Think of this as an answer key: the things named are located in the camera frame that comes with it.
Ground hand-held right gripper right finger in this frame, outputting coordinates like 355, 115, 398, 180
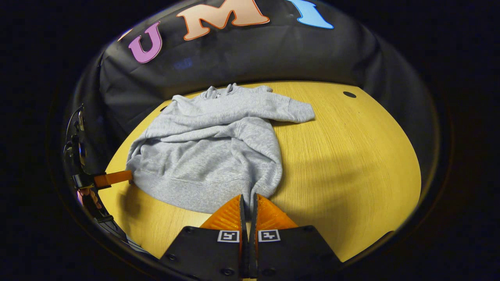
249, 193, 342, 278

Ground grey zip-neck sweatshirt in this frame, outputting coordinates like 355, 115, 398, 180
126, 83, 316, 215

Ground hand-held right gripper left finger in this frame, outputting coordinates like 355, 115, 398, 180
160, 194, 248, 279

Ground black backdrop cloth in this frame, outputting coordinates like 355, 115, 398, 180
62, 0, 442, 188

